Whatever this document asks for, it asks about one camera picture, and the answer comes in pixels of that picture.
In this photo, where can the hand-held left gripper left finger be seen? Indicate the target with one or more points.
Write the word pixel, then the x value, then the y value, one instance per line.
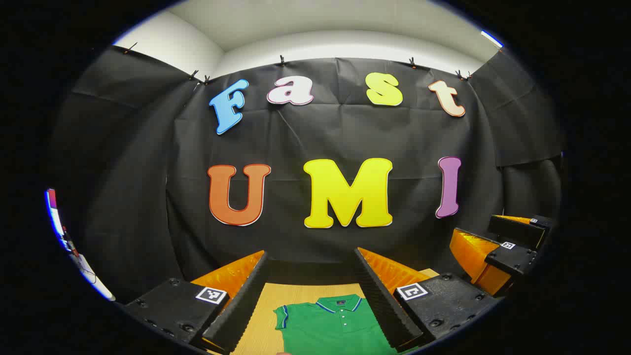
pixel 241 305

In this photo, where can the black backdrop cloth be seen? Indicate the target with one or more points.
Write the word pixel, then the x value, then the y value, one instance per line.
pixel 320 133

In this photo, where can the row of black cloth clips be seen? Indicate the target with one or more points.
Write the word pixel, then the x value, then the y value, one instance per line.
pixel 282 60

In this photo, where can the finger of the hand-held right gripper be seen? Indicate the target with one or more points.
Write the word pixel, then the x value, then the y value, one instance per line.
pixel 517 230
pixel 515 260

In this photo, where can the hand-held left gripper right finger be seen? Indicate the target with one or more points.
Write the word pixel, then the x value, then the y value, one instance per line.
pixel 382 305

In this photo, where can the bright computer screen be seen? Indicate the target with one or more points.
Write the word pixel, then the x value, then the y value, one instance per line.
pixel 56 217

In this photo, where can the green T-shirt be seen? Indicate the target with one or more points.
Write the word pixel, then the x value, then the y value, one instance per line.
pixel 335 330

